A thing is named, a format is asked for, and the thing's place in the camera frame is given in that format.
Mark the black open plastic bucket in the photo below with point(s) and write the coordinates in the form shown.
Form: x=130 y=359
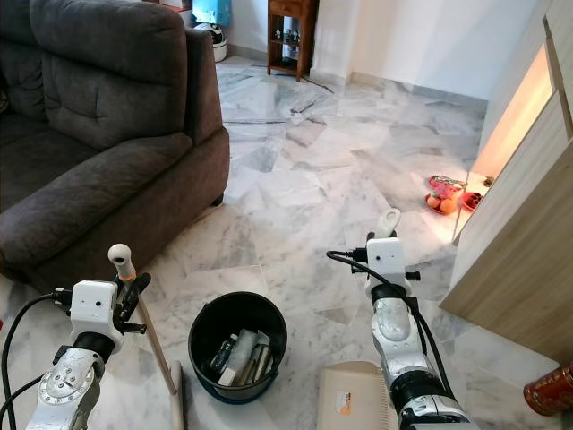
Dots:
x=204 y=354

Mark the dark grey fabric sofa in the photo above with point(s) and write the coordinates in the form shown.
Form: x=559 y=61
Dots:
x=107 y=107

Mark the small dark wooden shelf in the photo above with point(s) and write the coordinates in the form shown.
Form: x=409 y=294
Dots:
x=292 y=38

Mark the red plate of oranges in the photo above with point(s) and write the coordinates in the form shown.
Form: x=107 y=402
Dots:
x=440 y=205

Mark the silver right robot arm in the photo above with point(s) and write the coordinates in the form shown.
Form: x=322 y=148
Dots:
x=398 y=340

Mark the red round tin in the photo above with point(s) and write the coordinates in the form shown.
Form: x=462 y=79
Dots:
x=551 y=390

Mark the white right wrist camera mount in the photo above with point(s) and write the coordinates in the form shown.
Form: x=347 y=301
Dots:
x=389 y=262

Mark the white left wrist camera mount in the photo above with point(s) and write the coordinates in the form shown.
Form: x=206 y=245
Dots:
x=94 y=309

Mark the tall light wooden cabinet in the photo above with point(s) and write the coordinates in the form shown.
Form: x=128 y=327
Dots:
x=519 y=242

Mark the grey can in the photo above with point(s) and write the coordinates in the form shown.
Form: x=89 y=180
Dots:
x=260 y=365

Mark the blue box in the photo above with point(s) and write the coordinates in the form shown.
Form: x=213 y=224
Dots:
x=212 y=11

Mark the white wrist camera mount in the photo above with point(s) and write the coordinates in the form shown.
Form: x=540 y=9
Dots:
x=94 y=309
x=389 y=262

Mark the white paper trash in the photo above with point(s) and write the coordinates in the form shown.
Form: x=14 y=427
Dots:
x=243 y=351

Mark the dark bottle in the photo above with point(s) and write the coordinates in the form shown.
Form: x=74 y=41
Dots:
x=222 y=355

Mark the small red dish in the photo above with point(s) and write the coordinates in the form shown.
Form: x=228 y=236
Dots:
x=472 y=201

